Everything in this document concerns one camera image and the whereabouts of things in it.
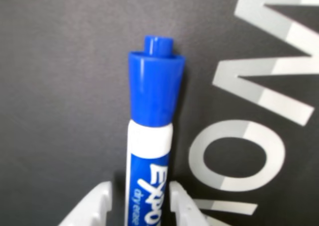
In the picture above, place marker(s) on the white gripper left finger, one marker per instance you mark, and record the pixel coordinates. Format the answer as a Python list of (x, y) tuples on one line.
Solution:
[(94, 206)]

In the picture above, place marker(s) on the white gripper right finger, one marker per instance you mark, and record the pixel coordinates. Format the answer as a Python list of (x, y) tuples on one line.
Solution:
[(185, 208)]

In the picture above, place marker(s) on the blue Expo dry-erase marker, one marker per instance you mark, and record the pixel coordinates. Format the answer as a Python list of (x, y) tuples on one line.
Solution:
[(152, 91)]

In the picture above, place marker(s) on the grey WOWROBO mat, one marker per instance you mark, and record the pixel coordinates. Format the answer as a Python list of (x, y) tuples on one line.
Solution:
[(62, 86)]

